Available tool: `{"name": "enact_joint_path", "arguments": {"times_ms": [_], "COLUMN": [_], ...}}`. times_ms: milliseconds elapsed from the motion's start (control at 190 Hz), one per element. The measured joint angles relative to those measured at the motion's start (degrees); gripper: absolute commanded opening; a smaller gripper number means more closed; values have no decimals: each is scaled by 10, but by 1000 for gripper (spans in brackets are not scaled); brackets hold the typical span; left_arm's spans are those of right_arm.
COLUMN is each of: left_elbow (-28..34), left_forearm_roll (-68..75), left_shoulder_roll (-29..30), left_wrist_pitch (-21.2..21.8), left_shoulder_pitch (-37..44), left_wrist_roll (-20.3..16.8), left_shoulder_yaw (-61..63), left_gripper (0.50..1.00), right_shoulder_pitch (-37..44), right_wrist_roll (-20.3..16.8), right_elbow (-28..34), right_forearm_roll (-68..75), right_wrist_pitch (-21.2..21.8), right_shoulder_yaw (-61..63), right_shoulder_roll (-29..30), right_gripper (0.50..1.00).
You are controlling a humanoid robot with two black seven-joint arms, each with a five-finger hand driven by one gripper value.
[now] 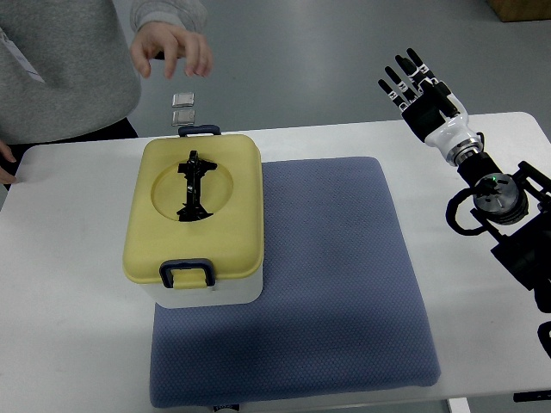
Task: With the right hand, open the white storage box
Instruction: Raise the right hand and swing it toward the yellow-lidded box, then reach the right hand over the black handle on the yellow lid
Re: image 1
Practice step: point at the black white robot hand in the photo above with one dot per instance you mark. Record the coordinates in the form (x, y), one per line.
(431, 110)

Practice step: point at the white storage box base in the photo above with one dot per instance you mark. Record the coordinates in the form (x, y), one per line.
(224, 292)

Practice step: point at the person's gray sweater torso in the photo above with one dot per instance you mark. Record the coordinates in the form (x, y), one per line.
(86, 77)

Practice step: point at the yellow box lid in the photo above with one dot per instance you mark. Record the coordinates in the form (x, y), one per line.
(197, 212)

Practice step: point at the black table control panel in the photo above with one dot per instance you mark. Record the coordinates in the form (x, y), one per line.
(531, 396)

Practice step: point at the upper metal floor plate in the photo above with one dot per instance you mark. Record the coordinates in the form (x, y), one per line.
(183, 99)

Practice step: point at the brown cardboard box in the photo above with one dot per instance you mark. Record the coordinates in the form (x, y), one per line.
(521, 10)

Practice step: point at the blue textured mat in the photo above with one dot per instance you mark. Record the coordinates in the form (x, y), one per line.
(340, 310)

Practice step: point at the metal floor plate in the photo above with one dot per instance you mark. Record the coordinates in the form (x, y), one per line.
(183, 117)
(183, 99)

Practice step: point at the person's right hand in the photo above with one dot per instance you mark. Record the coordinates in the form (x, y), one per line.
(174, 43)

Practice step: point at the lower metal floor plate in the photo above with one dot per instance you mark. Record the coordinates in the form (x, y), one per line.
(183, 117)

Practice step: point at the gray sweater forearm sleeve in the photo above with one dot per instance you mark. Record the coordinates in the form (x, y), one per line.
(190, 15)

